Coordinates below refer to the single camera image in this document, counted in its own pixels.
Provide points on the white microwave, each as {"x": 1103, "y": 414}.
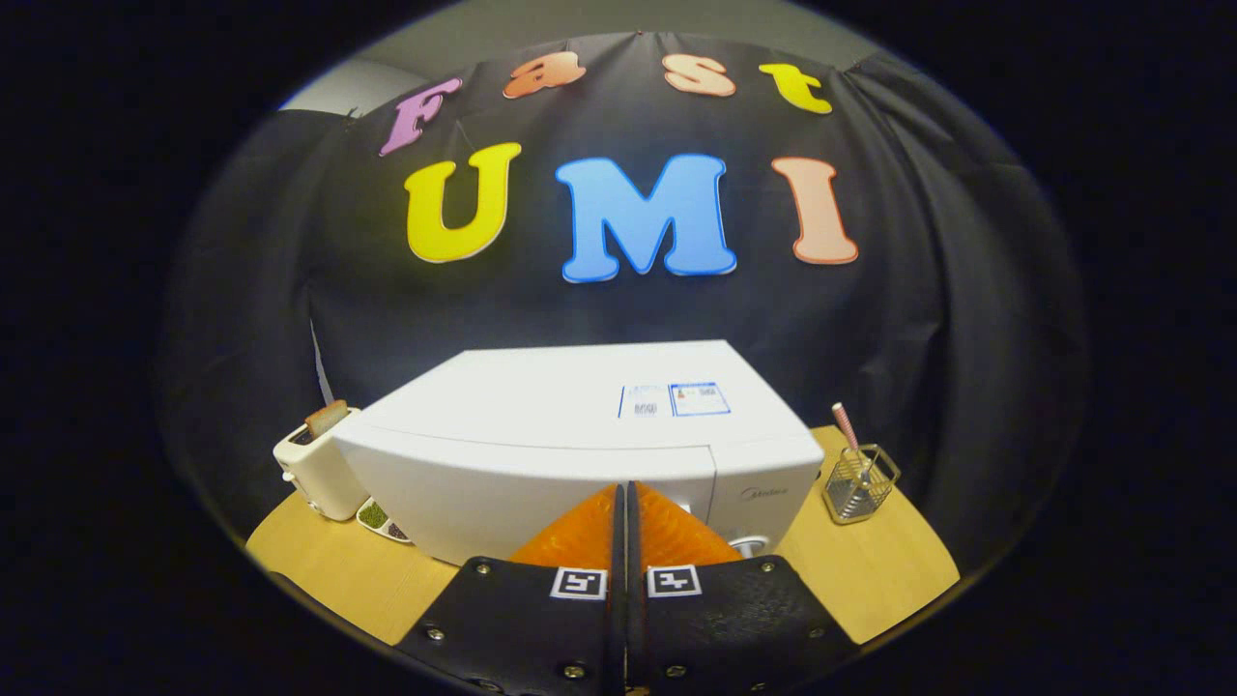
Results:
{"x": 541, "y": 406}

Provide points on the black backdrop cloth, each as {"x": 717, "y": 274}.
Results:
{"x": 870, "y": 319}

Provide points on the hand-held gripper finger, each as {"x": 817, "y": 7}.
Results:
{"x": 635, "y": 619}
{"x": 618, "y": 619}

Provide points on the toast bread slice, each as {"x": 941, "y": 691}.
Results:
{"x": 327, "y": 418}

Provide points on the pink striped straw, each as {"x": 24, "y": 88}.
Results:
{"x": 844, "y": 422}

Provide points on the cream white toaster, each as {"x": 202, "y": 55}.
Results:
{"x": 319, "y": 469}

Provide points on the divided snack tray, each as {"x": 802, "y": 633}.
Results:
{"x": 375, "y": 514}

